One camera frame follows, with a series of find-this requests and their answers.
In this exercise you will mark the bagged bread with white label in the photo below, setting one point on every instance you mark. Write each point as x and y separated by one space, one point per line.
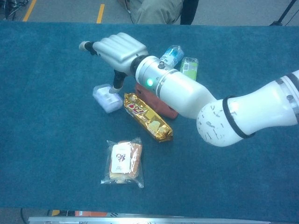
121 161

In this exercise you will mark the green-label clear water bottle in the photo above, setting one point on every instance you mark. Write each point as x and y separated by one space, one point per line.
190 68

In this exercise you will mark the clear plastic box purple label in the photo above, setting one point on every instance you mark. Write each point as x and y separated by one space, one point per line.
108 102

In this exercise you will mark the bystander's dark-sleeved arm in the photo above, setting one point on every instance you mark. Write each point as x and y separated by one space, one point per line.
189 11

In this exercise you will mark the orange base part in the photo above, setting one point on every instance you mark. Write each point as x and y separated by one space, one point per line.
88 213

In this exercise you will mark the aluminium rail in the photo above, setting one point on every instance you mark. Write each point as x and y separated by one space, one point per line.
140 220

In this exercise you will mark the gold foil biscuit packet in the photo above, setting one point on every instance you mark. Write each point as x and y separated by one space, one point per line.
147 117

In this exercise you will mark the black tripod stand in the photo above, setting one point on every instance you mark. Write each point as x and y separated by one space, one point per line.
283 14

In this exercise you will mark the bystander's khaki trousers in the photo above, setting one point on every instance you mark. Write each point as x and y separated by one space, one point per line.
158 11

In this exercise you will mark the teal table carpet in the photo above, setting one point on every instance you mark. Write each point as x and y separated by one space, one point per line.
46 140

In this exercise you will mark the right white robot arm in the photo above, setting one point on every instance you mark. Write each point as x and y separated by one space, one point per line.
187 98

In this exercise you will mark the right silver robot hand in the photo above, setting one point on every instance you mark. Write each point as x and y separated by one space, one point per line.
119 50

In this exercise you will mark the brown cloth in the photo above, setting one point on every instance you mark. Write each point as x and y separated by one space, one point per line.
161 106

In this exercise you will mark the blue-label clear water bottle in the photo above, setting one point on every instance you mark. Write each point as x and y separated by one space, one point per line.
174 56

